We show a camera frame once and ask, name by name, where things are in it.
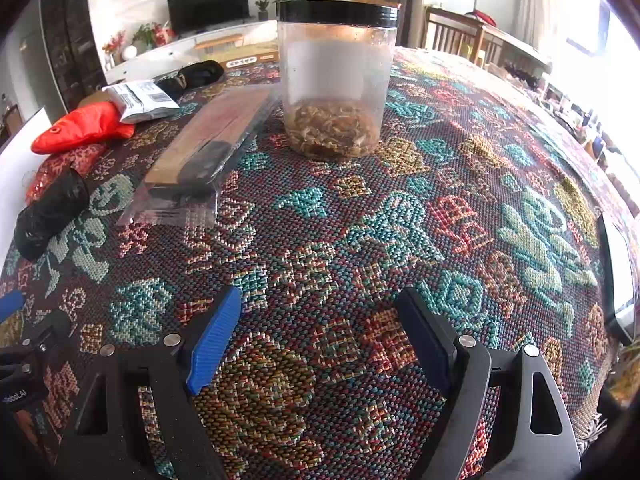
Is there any white cardboard storage box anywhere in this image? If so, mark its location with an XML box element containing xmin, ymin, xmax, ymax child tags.
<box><xmin>0</xmin><ymin>106</ymin><xmax>53</xmax><ymax>261</ymax></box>

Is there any wooden railing furniture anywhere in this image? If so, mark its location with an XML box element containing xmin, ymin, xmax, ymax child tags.
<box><xmin>422</xmin><ymin>6</ymin><xmax>551</xmax><ymax>78</ymax></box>

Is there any row of windowsill items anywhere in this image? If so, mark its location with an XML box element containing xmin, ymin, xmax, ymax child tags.
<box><xmin>500</xmin><ymin>60</ymin><xmax>640</xmax><ymax>196</ymax></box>

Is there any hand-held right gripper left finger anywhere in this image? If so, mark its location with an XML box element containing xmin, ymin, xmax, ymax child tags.
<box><xmin>55</xmin><ymin>286</ymin><xmax>243</xmax><ymax>480</ymax></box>

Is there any white television cabinet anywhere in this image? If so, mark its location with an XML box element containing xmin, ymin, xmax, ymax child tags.
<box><xmin>105</xmin><ymin>17</ymin><xmax>281</xmax><ymax>83</ymax></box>

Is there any black sock roll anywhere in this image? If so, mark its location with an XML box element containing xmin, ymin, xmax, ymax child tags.
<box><xmin>152</xmin><ymin>60</ymin><xmax>225</xmax><ymax>98</ymax></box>

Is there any red patterned cloth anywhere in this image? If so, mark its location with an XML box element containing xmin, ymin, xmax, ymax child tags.
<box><xmin>25</xmin><ymin>142</ymin><xmax>108</xmax><ymax>201</ymax></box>

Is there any flat yellow box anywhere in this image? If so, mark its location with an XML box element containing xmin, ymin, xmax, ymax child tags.
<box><xmin>217</xmin><ymin>44</ymin><xmax>280</xmax><ymax>68</ymax></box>

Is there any clear jar with black lid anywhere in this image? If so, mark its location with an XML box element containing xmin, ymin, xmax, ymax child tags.
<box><xmin>276</xmin><ymin>0</ymin><xmax>401</xmax><ymax>162</ymax></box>

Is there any black cloth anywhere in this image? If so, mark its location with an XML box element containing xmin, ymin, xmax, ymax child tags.
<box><xmin>13</xmin><ymin>167</ymin><xmax>91</xmax><ymax>262</ymax></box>

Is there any bushy potted plant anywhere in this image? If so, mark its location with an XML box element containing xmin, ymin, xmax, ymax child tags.
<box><xmin>132</xmin><ymin>22</ymin><xmax>158</xmax><ymax>51</ymax></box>

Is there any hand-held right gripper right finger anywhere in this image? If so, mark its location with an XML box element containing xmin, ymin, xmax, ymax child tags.
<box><xmin>395</xmin><ymin>287</ymin><xmax>583</xmax><ymax>480</ymax></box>

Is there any patterned woven blanket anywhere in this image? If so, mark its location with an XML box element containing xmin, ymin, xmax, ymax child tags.
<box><xmin>0</xmin><ymin>45</ymin><xmax>640</xmax><ymax>480</ymax></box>

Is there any clear plastic packet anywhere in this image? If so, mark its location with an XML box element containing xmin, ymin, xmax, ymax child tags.
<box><xmin>116</xmin><ymin>85</ymin><xmax>278</xmax><ymax>228</ymax></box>

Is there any wooden bench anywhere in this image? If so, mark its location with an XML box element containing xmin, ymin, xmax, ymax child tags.
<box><xmin>194</xmin><ymin>34</ymin><xmax>244</xmax><ymax>53</ymax></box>

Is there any flat screen television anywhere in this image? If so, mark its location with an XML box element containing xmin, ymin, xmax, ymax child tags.
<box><xmin>167</xmin><ymin>0</ymin><xmax>250</xmax><ymax>35</ymax></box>

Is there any dark glass display cabinet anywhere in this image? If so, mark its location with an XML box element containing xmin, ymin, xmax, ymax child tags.
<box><xmin>39</xmin><ymin>0</ymin><xmax>108</xmax><ymax>111</ymax></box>

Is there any red flower bouquet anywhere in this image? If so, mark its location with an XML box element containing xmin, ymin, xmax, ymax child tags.
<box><xmin>102</xmin><ymin>31</ymin><xmax>126</xmax><ymax>68</ymax></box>

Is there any grey foil packet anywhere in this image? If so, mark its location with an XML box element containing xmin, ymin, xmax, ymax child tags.
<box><xmin>102</xmin><ymin>80</ymin><xmax>180</xmax><ymax>125</ymax></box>

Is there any red fish plush toy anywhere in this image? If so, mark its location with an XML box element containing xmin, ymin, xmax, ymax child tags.
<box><xmin>31</xmin><ymin>101</ymin><xmax>136</xmax><ymax>155</ymax></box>

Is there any window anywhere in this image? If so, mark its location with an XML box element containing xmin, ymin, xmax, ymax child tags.
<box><xmin>565</xmin><ymin>0</ymin><xmax>640</xmax><ymax>111</ymax></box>

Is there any smartphone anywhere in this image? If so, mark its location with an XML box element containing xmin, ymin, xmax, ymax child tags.
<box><xmin>597</xmin><ymin>211</ymin><xmax>640</xmax><ymax>346</ymax></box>

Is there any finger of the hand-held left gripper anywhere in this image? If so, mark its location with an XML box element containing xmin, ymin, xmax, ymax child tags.
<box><xmin>0</xmin><ymin>309</ymin><xmax>72</xmax><ymax>361</ymax></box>
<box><xmin>0</xmin><ymin>290</ymin><xmax>26</xmax><ymax>321</ymax></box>

